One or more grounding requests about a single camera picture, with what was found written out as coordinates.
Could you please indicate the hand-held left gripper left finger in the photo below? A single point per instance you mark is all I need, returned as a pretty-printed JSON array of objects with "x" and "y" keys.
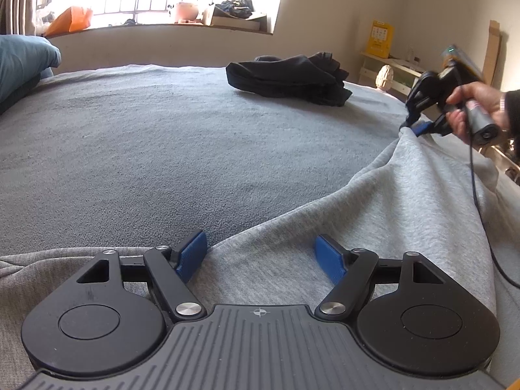
[{"x": 191, "y": 254}]

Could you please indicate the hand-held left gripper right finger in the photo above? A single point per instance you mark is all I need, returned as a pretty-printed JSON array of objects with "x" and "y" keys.
[{"x": 331, "y": 256}]

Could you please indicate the person's right hand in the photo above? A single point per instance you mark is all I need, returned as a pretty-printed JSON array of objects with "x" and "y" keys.
[{"x": 491, "y": 101}]

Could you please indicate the wooden desk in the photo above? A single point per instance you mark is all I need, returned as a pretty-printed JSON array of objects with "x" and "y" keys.
[{"x": 402, "y": 67}]

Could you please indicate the grey sweatpants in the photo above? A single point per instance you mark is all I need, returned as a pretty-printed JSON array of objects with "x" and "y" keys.
[{"x": 386, "y": 219}]

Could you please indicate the pink pot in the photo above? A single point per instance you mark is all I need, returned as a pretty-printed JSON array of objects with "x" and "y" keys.
[{"x": 187, "y": 12}]

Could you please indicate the yellow box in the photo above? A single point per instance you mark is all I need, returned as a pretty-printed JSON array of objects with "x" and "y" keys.
[{"x": 381, "y": 40}]

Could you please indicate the cardboard box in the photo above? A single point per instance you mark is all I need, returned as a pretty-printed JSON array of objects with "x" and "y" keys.
[{"x": 239, "y": 21}]

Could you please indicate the dark clothes in box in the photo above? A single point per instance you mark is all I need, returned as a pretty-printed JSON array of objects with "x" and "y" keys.
[{"x": 233, "y": 8}]

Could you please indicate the cream carved bedpost finial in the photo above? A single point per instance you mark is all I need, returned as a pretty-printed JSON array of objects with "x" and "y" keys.
[{"x": 384, "y": 78}]

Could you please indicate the orange bag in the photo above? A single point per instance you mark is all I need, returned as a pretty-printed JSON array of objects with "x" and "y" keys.
[{"x": 69, "y": 20}]

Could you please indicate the black clothing pile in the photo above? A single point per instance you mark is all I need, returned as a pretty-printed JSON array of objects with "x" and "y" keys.
[{"x": 292, "y": 77}]

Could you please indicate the beige curtain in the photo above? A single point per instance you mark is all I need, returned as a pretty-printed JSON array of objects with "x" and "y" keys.
[{"x": 16, "y": 0}]

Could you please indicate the wooden plank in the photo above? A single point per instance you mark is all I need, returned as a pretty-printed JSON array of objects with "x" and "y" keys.
[{"x": 493, "y": 53}]

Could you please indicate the teal pillow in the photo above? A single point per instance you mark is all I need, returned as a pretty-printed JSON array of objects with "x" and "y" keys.
[{"x": 24, "y": 65}]

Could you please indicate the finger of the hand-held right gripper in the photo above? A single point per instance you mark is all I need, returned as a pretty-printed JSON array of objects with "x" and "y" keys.
[
  {"x": 412, "y": 118},
  {"x": 422, "y": 129}
]

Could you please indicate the white plastic bag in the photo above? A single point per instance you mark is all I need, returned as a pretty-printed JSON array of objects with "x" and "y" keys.
[{"x": 44, "y": 16}]

